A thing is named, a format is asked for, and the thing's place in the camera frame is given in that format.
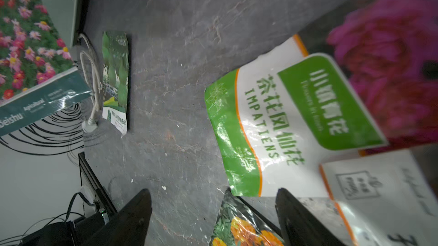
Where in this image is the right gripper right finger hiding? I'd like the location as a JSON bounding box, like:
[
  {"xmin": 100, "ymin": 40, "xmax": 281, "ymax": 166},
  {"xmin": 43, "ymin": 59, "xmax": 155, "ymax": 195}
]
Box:
[{"xmin": 276, "ymin": 188, "xmax": 343, "ymax": 246}]

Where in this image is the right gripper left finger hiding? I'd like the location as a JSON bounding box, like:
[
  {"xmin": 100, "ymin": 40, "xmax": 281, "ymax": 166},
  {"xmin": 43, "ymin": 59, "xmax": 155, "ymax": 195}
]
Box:
[{"xmin": 83, "ymin": 188, "xmax": 152, "ymax": 246}]

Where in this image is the large marigold seed packet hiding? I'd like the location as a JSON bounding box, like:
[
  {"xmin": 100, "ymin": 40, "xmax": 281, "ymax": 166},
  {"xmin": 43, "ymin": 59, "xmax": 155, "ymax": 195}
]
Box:
[{"xmin": 209, "ymin": 189, "xmax": 285, "ymax": 246}]

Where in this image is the small marigold seed packet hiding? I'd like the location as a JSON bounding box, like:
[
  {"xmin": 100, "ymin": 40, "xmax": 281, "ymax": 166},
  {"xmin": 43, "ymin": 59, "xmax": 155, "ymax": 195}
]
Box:
[{"xmin": 300, "ymin": 144, "xmax": 438, "ymax": 246}]

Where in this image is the green vegetable seed packet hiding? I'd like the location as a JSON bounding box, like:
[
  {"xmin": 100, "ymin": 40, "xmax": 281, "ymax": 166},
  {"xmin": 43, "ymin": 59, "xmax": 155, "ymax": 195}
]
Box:
[{"xmin": 102, "ymin": 31, "xmax": 130, "ymax": 136}]

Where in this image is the mixed flowers seed packet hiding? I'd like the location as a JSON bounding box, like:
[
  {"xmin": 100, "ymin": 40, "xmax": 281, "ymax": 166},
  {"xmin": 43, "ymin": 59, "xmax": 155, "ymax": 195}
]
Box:
[{"xmin": 1, "ymin": 0, "xmax": 92, "ymax": 135}]

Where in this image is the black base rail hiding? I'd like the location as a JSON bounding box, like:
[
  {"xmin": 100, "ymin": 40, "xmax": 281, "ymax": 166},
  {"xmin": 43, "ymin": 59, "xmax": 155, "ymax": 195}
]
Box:
[{"xmin": 78, "ymin": 152, "xmax": 117, "ymax": 218}]

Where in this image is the white toaster power cable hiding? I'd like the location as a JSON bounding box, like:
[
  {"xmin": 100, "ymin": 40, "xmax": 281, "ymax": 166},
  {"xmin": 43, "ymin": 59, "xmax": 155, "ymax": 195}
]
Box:
[{"xmin": 70, "ymin": 33, "xmax": 103, "ymax": 133}]

